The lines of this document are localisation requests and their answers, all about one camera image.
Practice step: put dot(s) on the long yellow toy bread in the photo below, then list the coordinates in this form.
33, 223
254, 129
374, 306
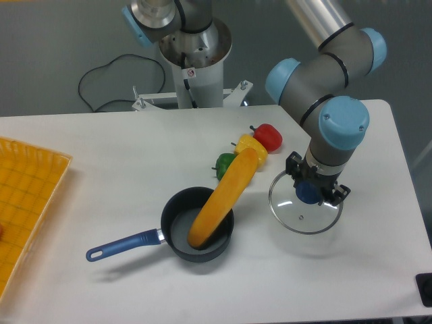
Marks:
223, 198

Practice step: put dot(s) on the black object at table corner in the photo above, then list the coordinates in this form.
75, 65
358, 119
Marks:
424, 284

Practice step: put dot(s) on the dark pot with blue handle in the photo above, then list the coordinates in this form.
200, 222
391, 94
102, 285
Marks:
176, 220

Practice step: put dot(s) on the yellow toy bell pepper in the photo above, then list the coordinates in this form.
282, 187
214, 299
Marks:
246, 141

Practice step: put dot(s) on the green toy bell pepper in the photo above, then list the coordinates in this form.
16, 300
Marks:
222, 164

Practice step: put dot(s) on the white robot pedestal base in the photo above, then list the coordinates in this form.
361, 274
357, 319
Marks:
196, 62

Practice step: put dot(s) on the red toy bell pepper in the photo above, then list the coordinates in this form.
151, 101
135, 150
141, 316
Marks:
268, 136

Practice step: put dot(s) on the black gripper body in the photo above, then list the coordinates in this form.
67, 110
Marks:
311, 185

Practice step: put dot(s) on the glass lid with blue knob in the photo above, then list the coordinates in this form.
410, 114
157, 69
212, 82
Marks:
298, 210

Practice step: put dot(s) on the yellow plastic basket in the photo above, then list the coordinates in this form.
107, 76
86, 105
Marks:
30, 176

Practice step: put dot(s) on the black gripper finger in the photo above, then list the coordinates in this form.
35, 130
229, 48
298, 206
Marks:
334, 196
293, 162

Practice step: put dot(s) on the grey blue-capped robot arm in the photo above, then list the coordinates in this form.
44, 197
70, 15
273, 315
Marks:
309, 93

